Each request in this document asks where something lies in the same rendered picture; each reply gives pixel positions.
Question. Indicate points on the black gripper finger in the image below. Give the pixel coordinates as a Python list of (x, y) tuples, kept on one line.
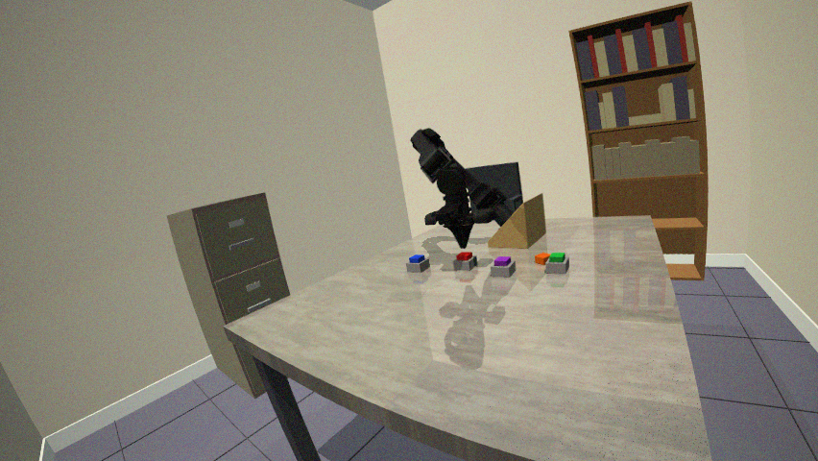
[(465, 228), (456, 231)]

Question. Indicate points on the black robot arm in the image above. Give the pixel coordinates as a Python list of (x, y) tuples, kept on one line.
[(438, 165)]

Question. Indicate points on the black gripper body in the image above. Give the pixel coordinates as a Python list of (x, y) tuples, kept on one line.
[(480, 216)]

